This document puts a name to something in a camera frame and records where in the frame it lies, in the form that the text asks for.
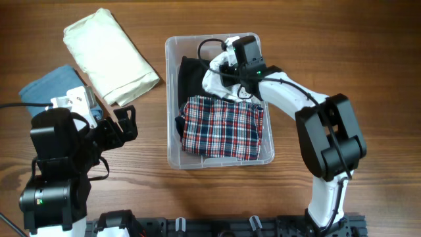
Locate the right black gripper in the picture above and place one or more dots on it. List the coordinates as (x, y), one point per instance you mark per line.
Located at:
(225, 70)

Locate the cream folded cloth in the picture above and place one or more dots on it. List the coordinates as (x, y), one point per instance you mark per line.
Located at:
(106, 54)

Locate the black garment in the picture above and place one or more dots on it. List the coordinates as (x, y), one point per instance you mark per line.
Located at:
(190, 77)

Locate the blue folded jeans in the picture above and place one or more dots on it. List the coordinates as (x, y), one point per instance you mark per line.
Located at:
(54, 84)

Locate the red blue plaid shirt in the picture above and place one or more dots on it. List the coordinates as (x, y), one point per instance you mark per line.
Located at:
(215, 128)

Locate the clear plastic storage container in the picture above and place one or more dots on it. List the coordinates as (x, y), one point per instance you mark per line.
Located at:
(175, 48)

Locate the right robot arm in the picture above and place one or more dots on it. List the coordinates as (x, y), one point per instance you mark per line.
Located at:
(330, 139)

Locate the white printed t-shirt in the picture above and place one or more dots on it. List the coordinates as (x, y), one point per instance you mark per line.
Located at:
(212, 82)

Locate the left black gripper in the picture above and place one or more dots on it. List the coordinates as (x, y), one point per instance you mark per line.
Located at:
(116, 139)

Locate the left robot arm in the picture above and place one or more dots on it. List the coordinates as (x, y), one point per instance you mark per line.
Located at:
(54, 201)

